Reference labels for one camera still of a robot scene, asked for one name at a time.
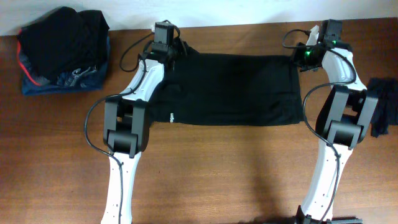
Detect black t-shirt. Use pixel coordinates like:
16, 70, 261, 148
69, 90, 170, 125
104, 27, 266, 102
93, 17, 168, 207
147, 49, 303, 126

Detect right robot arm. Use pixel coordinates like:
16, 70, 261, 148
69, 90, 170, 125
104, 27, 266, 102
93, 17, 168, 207
292, 19, 378, 224

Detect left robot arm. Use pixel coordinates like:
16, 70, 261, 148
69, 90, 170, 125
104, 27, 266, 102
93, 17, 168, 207
101, 21, 187, 223

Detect folded blue jeans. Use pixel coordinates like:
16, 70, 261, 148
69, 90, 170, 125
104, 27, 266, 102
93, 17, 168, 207
17, 35, 110, 96

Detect crumpled dark navy garment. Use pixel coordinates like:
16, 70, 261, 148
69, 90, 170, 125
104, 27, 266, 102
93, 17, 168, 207
368, 78, 397, 138

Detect folded black garment on pile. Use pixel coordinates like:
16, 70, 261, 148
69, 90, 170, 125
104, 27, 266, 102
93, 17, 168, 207
17, 7, 109, 82

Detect grey garment with pink trim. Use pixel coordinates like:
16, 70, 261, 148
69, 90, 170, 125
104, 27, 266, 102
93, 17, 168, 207
17, 39, 50, 87

